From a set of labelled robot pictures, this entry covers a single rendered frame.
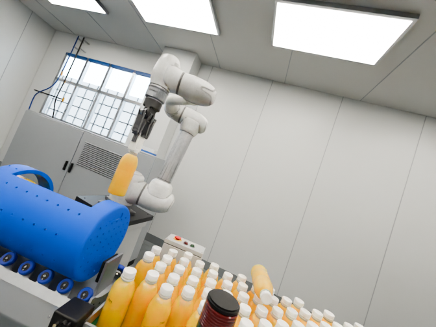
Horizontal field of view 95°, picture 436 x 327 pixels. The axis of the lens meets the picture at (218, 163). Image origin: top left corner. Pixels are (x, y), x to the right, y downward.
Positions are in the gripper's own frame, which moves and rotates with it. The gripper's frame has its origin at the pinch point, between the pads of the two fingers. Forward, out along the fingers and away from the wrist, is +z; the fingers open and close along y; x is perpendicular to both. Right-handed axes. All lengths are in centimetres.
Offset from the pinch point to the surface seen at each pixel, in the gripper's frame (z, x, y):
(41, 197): 29.1, -15.4, 16.4
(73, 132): 10, -171, -156
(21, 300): 60, -6, 18
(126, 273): 37.8, 24.0, 20.7
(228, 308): 22, 51, 44
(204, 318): 26, 48, 44
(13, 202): 33.1, -21.7, 19.1
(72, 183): 69, -141, -153
